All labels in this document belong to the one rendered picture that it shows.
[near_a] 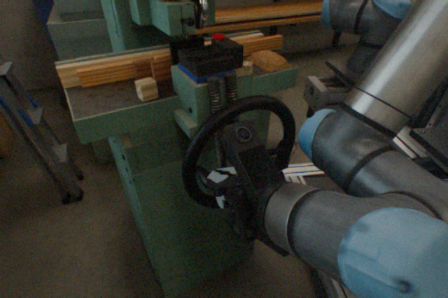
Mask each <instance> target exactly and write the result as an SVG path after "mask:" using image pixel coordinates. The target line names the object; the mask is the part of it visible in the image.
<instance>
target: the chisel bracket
mask: <svg viewBox="0 0 448 298"><path fill-rule="evenodd" d="M149 4H150V14H151V20H152V24H153V25H154V26H156V27H157V28H159V29H161V30H162V31H163V32H165V33H166V34H168V36H170V37H174V38H178V37H180V36H181V35H187V34H192V33H195V25H194V26H193V27H189V26H188V25H187V23H183V22H181V21H180V19H181V18H185V19H188V18H189V17H192V18H193V19H195V9H194V3H193V2H191V1H188V0H149Z"/></svg>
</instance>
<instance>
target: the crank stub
mask: <svg viewBox="0 0 448 298"><path fill-rule="evenodd" d="M195 172H196V173H197V176H198V178H199V180H200V181H201V183H202V184H203V186H204V187H205V188H206V189H208V187H207V177H208V176H209V174H210V173H209V172H208V171H207V170H206V169H204V168H203V167H202V166H197V167H196V168H195Z"/></svg>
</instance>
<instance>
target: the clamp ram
mask: <svg viewBox="0 0 448 298"><path fill-rule="evenodd" d="M201 46H204V38H203V37H197V38H188V39H182V40H177V41H170V42H169V48H170V55H171V65H172V66H175V65H178V63H179V56H178V50H182V48H185V49H189V48H197V47H201Z"/></svg>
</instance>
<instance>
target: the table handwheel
mask: <svg viewBox="0 0 448 298"><path fill-rule="evenodd" d="M258 109H263V110H269V111H271V112H273V113H275V114H276V115H277V116H278V117H279V119H280V120H281V123H282V127H283V140H282V143H281V147H278V148H271V149H267V151H268V153H269V155H277V156H276V159H275V161H274V165H275V167H276V169H277V171H278V172H279V173H280V171H281V170H282V169H283V168H284V167H285V165H286V163H287V161H288V159H289V157H290V155H291V152H292V150H293V146H294V143H295V119H294V117H293V114H292V113H291V110H290V109H289V107H287V105H285V103H283V102H282V101H279V100H278V99H275V98H274V97H269V96H264V95H255V96H249V97H244V98H241V99H238V100H235V101H233V102H231V103H229V104H227V105H225V106H224V107H222V108H220V109H219V110H217V111H216V112H215V113H214V114H213V115H212V116H211V117H209V118H208V119H207V120H206V121H205V122H204V123H203V124H202V126H201V127H200V128H199V129H198V130H197V132H196V133H195V135H194V136H193V138H192V140H191V141H190V143H189V145H188V148H187V150H186V152H185V156H184V158H183V166H182V179H183V185H184V188H185V190H186V192H187V193H188V194H189V196H190V198H191V199H192V200H193V201H194V202H196V203H197V204H199V205H200V206H203V207H207V208H221V207H220V206H219V205H218V202H217V198H216V197H213V196H212V195H208V194H206V193H204V192H203V191H201V190H200V188H199V186H198V184H197V181H196V175H195V173H196V172H195V168H196V166H197V161H198V158H199V156H200V153H201V151H202V149H203V148H204V146H205V145H206V143H207V141H208V140H209V139H210V138H211V137H214V134H215V133H216V132H217V131H218V130H219V129H220V128H221V127H222V126H223V125H224V124H226V123H227V125H232V124H234V123H235V117H237V116H238V115H239V114H242V113H244V112H247V111H252V110H258ZM214 138H215V137H214Z"/></svg>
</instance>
